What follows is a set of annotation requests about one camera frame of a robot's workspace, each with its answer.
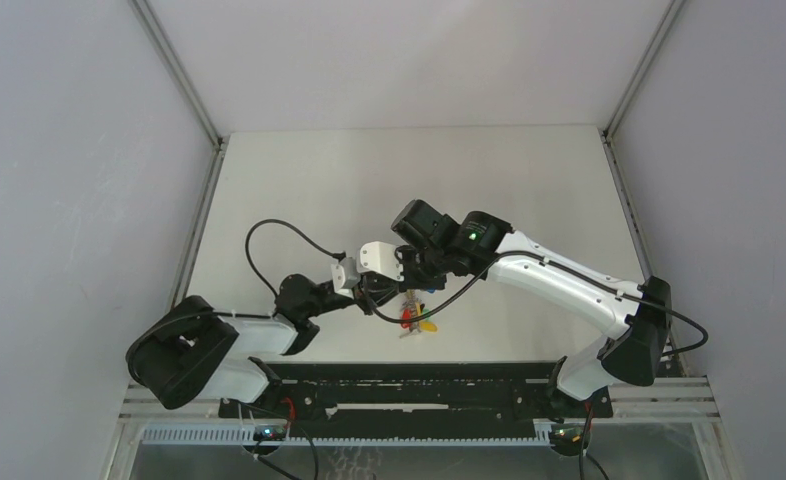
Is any left black camera cable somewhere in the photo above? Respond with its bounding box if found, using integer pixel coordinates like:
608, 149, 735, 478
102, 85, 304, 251
244, 219, 348, 299

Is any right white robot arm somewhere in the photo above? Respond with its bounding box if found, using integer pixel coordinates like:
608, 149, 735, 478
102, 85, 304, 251
391, 200, 671, 416

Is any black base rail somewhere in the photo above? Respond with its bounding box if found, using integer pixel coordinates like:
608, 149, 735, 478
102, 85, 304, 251
117, 360, 722, 446

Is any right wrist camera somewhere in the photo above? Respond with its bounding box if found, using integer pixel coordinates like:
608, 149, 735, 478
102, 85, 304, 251
357, 241, 404, 282

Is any keyring with yellow handle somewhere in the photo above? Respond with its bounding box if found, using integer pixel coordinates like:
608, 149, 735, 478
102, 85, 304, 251
399, 290, 438, 339

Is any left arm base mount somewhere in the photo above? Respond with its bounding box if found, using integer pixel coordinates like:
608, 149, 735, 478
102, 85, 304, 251
218, 357, 297, 422

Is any right aluminium frame post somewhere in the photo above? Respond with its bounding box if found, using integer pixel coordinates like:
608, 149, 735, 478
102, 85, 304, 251
601, 0, 688, 143

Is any left aluminium frame post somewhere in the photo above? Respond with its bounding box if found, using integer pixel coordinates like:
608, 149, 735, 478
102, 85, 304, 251
125, 0, 227, 150

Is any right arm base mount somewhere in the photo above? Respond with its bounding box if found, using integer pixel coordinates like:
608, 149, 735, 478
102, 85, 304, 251
534, 379, 614, 423

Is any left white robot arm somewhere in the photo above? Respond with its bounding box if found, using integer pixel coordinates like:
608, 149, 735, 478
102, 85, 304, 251
125, 274, 402, 417

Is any aluminium frame post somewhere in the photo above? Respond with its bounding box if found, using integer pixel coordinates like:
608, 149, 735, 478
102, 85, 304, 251
601, 0, 688, 143
125, 0, 227, 150

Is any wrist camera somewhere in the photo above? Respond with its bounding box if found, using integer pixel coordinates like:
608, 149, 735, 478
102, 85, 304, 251
331, 257, 361, 299
357, 241, 404, 282

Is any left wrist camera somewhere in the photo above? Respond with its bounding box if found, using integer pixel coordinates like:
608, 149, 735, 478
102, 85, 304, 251
331, 257, 361, 299

